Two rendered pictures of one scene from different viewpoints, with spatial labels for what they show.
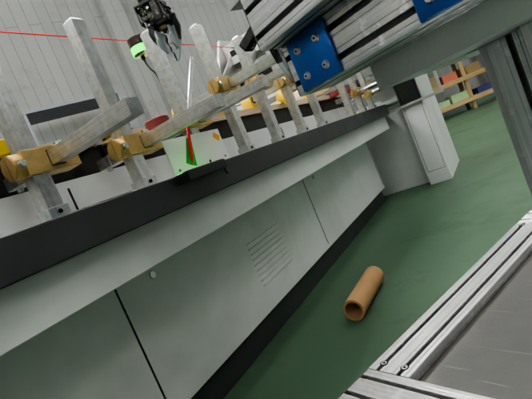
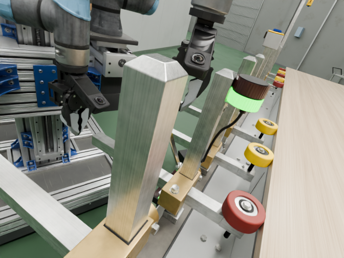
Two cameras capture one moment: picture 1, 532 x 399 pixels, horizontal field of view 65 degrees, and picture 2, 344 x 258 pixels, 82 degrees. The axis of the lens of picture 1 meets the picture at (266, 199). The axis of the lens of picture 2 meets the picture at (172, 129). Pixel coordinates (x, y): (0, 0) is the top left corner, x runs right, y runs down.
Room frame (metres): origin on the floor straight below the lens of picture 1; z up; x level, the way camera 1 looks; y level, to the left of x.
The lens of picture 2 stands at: (1.60, -0.01, 1.20)
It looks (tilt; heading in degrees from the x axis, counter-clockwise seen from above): 30 degrees down; 169
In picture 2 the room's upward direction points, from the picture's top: 16 degrees clockwise
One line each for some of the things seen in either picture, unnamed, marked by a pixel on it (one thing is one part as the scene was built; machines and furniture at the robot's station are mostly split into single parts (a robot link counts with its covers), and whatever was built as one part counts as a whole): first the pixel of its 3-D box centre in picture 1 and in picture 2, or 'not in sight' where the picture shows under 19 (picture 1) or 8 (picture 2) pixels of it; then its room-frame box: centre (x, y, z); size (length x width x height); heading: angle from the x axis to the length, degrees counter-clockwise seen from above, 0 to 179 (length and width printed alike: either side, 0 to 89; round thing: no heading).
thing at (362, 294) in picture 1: (364, 291); not in sight; (1.56, -0.21, 0.04); 0.30 x 0.08 x 0.08; 148
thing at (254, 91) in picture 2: (138, 42); (251, 86); (1.27, 0.17, 1.12); 0.06 x 0.06 x 0.02
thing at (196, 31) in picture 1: (222, 91); (122, 241); (1.46, -0.01, 0.93); 0.04 x 0.04 x 0.48; 58
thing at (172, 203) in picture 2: (190, 121); (183, 185); (1.27, 0.12, 0.85); 0.14 x 0.06 x 0.05; 148
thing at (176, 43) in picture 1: (172, 40); not in sight; (1.16, 0.06, 1.04); 0.06 x 0.03 x 0.09; 168
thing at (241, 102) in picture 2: (142, 50); (244, 99); (1.27, 0.17, 1.09); 0.06 x 0.06 x 0.02
